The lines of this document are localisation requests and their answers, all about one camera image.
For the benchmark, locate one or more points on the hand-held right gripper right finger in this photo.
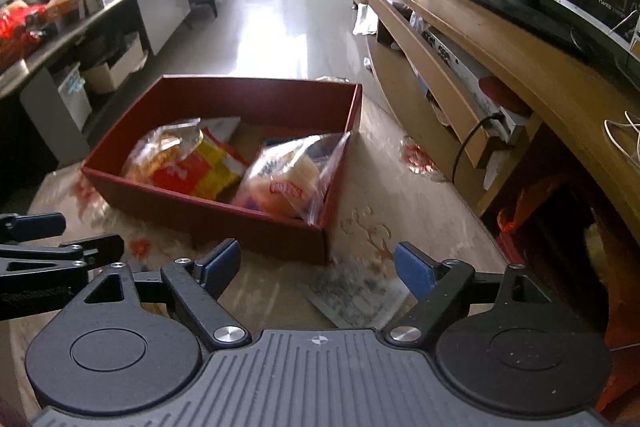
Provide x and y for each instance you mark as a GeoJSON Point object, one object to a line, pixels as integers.
{"type": "Point", "coordinates": [412, 269]}

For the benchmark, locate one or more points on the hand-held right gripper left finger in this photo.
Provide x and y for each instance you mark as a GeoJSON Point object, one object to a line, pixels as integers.
{"type": "Point", "coordinates": [222, 264]}

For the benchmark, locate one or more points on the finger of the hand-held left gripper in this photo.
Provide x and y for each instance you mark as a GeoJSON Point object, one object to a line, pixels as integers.
{"type": "Point", "coordinates": [100, 249]}
{"type": "Point", "coordinates": [35, 227]}

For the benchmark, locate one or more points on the yellow red bread packet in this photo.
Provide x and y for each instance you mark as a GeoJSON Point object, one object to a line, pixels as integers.
{"type": "Point", "coordinates": [190, 169]}

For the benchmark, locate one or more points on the clear bread packet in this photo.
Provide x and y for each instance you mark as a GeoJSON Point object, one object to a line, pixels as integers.
{"type": "Point", "coordinates": [290, 179]}

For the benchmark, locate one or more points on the white snack packet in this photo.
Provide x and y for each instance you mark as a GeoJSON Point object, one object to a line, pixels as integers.
{"type": "Point", "coordinates": [222, 129]}

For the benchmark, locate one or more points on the red cardboard box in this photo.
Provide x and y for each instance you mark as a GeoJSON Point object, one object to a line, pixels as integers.
{"type": "Point", "coordinates": [260, 102]}

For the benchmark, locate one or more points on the printed paper sheet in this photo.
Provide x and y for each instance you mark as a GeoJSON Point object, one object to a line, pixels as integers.
{"type": "Point", "coordinates": [357, 297]}

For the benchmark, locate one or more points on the clear red-printed wrapper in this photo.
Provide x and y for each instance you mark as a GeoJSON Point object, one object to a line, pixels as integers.
{"type": "Point", "coordinates": [420, 157]}

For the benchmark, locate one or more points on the white blue-printed storage box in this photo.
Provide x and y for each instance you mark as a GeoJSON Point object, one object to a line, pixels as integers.
{"type": "Point", "coordinates": [75, 94]}

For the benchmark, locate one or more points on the red plastic bag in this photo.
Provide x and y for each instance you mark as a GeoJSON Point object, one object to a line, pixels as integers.
{"type": "Point", "coordinates": [545, 217]}

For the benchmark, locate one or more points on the white cardboard box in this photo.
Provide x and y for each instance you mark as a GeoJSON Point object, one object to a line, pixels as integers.
{"type": "Point", "coordinates": [117, 69]}

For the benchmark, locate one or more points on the red round paddle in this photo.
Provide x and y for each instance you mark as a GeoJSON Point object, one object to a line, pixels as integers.
{"type": "Point", "coordinates": [502, 92]}

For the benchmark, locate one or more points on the red snack bag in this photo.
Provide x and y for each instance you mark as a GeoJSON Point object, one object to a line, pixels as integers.
{"type": "Point", "coordinates": [20, 24]}

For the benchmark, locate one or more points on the silver media player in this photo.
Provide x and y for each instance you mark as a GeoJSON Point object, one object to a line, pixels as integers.
{"type": "Point", "coordinates": [465, 67]}

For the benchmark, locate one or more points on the wooden television stand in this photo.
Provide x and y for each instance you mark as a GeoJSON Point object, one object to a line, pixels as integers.
{"type": "Point", "coordinates": [530, 62]}

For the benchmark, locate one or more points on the dark coffee table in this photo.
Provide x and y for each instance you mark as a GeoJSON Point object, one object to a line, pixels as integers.
{"type": "Point", "coordinates": [162, 14]}

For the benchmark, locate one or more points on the white plastic bag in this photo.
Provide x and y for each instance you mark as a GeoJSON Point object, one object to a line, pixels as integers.
{"type": "Point", "coordinates": [365, 21]}

